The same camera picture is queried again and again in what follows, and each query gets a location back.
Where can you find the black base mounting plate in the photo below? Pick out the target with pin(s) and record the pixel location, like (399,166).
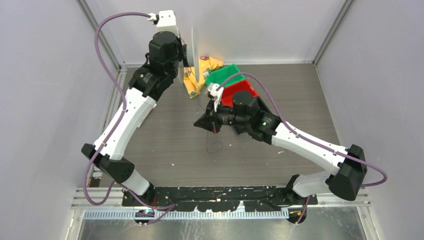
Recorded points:
(222,198)

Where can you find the grey plastic cable spool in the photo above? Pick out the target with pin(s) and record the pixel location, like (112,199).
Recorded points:
(191,57)

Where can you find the green plastic bin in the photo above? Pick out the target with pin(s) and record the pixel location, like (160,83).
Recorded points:
(218,76)

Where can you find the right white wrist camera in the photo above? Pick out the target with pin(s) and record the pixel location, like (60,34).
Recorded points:
(215,91)

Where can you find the white slotted cable duct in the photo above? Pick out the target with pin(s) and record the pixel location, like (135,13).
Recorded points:
(149,214)

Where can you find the yellow patterned cloth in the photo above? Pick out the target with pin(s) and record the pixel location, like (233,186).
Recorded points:
(194,81)

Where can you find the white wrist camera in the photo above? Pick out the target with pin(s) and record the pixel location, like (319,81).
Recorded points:
(215,91)
(165,21)

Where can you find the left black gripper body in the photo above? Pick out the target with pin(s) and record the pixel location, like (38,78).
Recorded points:
(180,51)

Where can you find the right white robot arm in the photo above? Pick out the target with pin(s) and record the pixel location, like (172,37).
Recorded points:
(341,176)

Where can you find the black plastic bin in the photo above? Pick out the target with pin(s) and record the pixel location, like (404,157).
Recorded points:
(264,110)

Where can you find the white patterned cloth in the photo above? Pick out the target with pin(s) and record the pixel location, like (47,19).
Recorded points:
(147,116)

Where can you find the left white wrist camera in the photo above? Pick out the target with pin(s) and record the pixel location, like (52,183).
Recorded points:
(165,21)

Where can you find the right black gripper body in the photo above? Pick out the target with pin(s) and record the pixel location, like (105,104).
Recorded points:
(227,117)

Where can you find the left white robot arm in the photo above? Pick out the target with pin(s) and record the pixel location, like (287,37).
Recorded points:
(146,86)

